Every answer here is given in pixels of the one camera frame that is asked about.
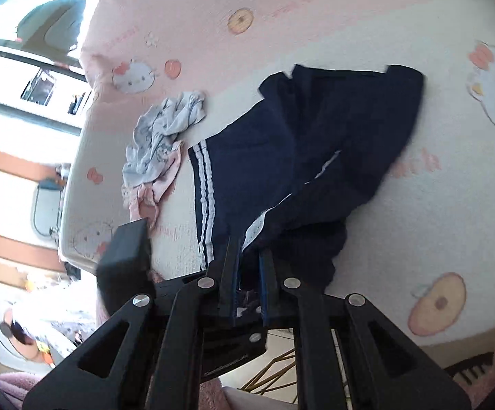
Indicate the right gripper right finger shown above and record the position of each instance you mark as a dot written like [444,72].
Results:
[348,353]

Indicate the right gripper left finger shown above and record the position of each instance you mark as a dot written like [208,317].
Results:
[147,355]

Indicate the navy striped shorts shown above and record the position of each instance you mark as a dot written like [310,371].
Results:
[286,175]

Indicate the pink cartoon pajama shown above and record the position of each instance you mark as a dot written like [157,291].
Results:
[143,201]

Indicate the pink Hello Kitty sofa cover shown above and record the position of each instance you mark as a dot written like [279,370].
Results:
[422,250]

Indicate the pink fluffy left sleeve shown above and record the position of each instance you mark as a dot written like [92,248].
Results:
[116,368]

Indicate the white blue cartoon pajama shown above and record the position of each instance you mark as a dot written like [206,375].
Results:
[155,133]

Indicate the white shelf with items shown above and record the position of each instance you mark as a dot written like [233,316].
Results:
[59,92]

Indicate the gold wire stool frame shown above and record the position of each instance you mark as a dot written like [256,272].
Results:
[278,374]

